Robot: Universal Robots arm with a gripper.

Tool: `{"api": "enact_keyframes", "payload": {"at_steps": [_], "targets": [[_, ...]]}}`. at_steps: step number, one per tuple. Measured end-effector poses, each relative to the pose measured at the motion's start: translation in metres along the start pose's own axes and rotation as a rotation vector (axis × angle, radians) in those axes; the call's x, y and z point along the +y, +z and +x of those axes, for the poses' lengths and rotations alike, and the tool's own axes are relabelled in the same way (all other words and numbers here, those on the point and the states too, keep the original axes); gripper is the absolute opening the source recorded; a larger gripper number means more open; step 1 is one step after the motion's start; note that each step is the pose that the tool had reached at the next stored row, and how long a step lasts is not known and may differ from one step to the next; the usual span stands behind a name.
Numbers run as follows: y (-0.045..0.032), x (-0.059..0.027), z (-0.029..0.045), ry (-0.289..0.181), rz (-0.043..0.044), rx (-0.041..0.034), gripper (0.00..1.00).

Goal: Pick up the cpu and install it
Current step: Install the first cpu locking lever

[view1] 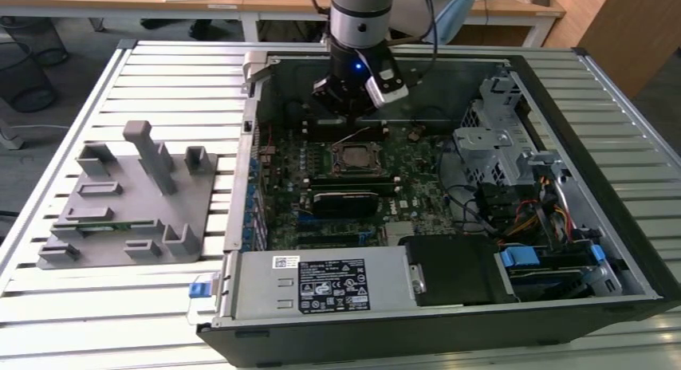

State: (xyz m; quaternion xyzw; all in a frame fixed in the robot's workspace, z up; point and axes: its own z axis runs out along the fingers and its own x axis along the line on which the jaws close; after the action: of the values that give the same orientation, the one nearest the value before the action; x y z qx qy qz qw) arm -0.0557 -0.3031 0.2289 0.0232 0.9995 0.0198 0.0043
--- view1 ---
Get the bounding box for thin metal locking lever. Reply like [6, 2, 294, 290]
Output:
[338, 126, 375, 144]

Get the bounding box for silver CPU green edge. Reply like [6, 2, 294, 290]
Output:
[343, 146, 375, 168]

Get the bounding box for metal socket cover frame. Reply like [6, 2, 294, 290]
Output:
[330, 141, 385, 175]

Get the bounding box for CPU socket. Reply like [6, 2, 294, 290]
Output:
[329, 141, 385, 176]

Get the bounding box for black RAM slot row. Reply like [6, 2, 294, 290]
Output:
[306, 174, 400, 196]
[301, 120, 390, 143]

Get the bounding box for black graphics card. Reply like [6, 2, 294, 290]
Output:
[311, 189, 382, 220]

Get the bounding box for green motherboard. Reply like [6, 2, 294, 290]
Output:
[249, 120, 464, 254]

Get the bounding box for silver metal drive cage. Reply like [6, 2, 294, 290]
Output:
[452, 75, 540, 187]

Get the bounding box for seated person dark legs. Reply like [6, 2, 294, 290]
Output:
[139, 18, 215, 40]

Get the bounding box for silver finned heatsink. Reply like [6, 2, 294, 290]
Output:
[383, 221, 416, 246]

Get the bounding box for black expansion slot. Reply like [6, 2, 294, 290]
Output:
[297, 233, 370, 246]

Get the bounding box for wooden desk white legs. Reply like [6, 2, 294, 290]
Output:
[0, 0, 569, 48]

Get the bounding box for grey plastic parts rack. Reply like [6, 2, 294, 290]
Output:
[36, 120, 221, 271]

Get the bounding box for silver power supply unit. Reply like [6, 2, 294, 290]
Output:
[211, 244, 422, 329]

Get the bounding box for hard disk in blue carrier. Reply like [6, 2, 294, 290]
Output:
[497, 244, 593, 303]

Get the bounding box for green RAM stick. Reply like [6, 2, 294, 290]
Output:
[78, 220, 158, 232]

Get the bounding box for wooden cabinet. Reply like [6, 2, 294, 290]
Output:
[542, 0, 681, 100]

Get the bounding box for blue case latch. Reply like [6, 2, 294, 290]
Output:
[190, 280, 215, 300]

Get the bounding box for black open PC case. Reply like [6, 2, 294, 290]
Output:
[186, 46, 681, 370]

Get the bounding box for white stand foot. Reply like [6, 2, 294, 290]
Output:
[0, 98, 27, 150]

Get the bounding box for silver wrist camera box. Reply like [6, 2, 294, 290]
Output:
[311, 79, 333, 104]

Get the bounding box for white wrist camera black faceplate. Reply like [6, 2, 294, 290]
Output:
[365, 58, 412, 108]

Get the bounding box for grey case latch handle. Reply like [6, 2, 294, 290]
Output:
[242, 50, 282, 96]

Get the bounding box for black cable bundle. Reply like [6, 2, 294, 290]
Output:
[440, 181, 516, 239]

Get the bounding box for coloured power wire bundle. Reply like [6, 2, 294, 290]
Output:
[500, 177, 580, 243]

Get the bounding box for black wire waste bin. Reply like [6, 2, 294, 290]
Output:
[0, 17, 71, 114]

